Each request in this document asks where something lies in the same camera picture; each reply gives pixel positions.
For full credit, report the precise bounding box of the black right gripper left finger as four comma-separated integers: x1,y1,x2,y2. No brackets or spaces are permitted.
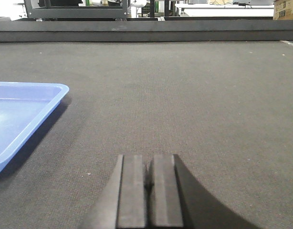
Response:
81,155,147,229

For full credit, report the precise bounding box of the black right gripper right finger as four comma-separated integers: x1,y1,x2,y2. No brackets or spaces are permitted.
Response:
148,155,257,229

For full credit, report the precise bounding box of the blue plastic tray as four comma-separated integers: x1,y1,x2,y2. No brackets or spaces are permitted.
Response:
0,82,69,172

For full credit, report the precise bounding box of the white table in background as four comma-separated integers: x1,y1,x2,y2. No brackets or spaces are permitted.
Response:
175,3,274,18

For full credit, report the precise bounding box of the cardboard box in background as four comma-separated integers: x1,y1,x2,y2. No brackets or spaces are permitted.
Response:
273,0,293,20

